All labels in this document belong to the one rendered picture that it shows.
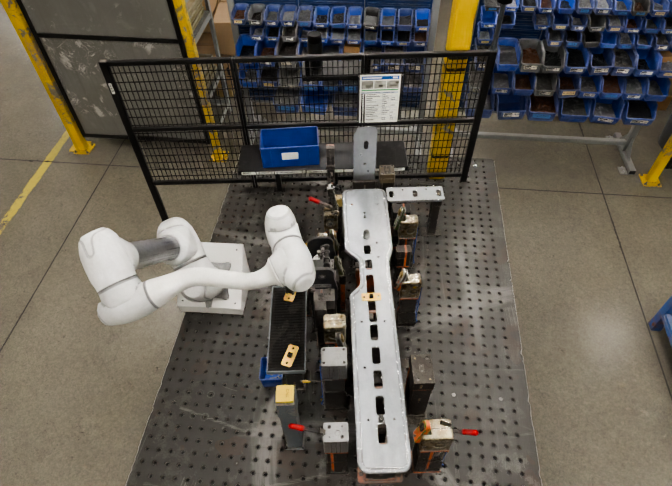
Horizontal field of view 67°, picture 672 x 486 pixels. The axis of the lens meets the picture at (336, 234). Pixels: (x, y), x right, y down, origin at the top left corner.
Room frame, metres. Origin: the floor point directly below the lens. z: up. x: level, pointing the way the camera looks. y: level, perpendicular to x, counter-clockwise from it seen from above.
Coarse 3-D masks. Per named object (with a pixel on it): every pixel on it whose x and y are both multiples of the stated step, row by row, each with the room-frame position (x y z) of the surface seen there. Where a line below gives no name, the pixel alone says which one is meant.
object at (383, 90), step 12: (384, 72) 2.24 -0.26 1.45; (396, 72) 2.24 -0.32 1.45; (360, 84) 2.24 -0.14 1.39; (372, 84) 2.24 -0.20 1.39; (384, 84) 2.24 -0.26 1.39; (396, 84) 2.24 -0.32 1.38; (360, 96) 2.24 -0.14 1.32; (372, 96) 2.24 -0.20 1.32; (384, 96) 2.24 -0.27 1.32; (396, 96) 2.24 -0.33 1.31; (360, 108) 2.24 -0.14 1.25; (372, 108) 2.24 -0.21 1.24; (384, 108) 2.24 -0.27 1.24; (396, 108) 2.24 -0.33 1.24; (372, 120) 2.24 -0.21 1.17; (384, 120) 2.24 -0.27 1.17; (396, 120) 2.24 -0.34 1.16
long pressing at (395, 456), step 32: (352, 192) 1.87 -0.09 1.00; (384, 192) 1.87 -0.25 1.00; (352, 224) 1.65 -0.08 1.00; (384, 224) 1.65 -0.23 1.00; (352, 256) 1.46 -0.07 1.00; (384, 256) 1.45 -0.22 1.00; (384, 288) 1.27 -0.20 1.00; (352, 320) 1.12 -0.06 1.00; (352, 352) 0.97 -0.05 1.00; (384, 352) 0.97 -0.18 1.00; (384, 384) 0.84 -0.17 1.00; (384, 416) 0.71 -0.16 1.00; (384, 448) 0.60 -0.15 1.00
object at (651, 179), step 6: (666, 144) 2.95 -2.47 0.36; (666, 150) 2.91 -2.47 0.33; (660, 156) 2.94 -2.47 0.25; (666, 156) 2.90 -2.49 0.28; (654, 162) 2.96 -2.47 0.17; (660, 162) 2.91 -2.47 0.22; (666, 162) 2.90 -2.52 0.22; (654, 168) 2.92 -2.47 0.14; (660, 168) 2.91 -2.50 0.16; (666, 168) 2.92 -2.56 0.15; (642, 174) 2.99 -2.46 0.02; (648, 174) 2.95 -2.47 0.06; (654, 174) 2.91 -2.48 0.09; (642, 180) 2.93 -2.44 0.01; (648, 180) 2.91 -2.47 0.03; (654, 180) 2.91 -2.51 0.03; (648, 186) 2.87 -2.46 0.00; (654, 186) 2.87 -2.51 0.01; (660, 186) 2.86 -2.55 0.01
